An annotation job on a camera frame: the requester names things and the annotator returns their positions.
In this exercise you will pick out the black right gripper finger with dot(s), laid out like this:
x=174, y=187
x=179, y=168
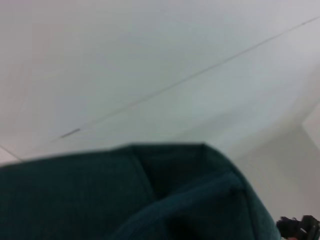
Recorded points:
x=287, y=226

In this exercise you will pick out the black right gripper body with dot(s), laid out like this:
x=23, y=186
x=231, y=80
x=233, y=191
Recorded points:
x=311, y=225

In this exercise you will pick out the dark teal insulated lunch bag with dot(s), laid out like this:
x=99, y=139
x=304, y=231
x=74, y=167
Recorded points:
x=75, y=195

